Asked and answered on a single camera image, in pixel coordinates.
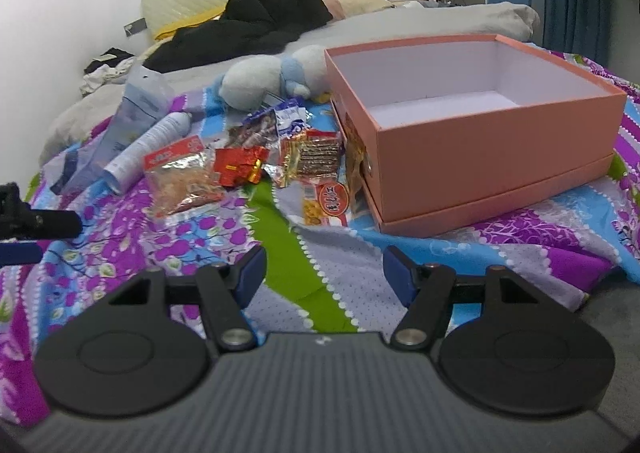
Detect blue white snack bag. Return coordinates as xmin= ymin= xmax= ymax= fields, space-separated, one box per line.
xmin=227 ymin=98 xmax=308 ymax=148

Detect orange red snack packet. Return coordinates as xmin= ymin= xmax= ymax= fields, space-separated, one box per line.
xmin=302 ymin=181 xmax=349 ymax=227

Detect wall socket plate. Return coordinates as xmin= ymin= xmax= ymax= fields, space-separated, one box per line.
xmin=124 ymin=17 xmax=148 ymax=37

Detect white black clothes heap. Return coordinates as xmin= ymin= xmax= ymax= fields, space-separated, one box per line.
xmin=79 ymin=48 xmax=137 ymax=96

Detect red yellow snack bag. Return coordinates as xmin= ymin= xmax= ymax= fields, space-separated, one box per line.
xmin=331 ymin=101 xmax=368 ymax=212

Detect translucent plastic bag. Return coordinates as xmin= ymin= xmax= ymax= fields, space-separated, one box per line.
xmin=47 ymin=65 xmax=174 ymax=195

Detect pink cardboard box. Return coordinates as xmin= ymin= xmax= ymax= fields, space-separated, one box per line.
xmin=326 ymin=35 xmax=627 ymax=237

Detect white spray can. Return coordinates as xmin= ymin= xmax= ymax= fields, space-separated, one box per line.
xmin=104 ymin=112 xmax=191 ymax=195

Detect white blue plush toy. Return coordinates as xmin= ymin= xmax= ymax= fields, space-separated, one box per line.
xmin=214 ymin=44 xmax=330 ymax=113

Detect black clothing pile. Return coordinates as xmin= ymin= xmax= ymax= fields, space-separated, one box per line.
xmin=143 ymin=0 xmax=333 ymax=74

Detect colourful floral bedsheet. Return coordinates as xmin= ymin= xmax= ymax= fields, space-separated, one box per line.
xmin=1 ymin=78 xmax=639 ymax=426

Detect red clear shredded snack bag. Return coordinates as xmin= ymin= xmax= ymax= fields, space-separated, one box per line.
xmin=143 ymin=135 xmax=224 ymax=218

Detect beige pillow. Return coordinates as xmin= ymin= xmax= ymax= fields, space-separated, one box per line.
xmin=322 ymin=0 xmax=394 ymax=20

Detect red foil snack packet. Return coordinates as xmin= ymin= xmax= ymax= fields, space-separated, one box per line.
xmin=214 ymin=146 xmax=269 ymax=187

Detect brown bars snack packet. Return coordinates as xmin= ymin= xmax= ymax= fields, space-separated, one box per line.
xmin=265 ymin=129 xmax=343 ymax=187

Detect blue curtain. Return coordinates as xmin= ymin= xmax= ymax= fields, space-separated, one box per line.
xmin=542 ymin=0 xmax=612 ymax=66

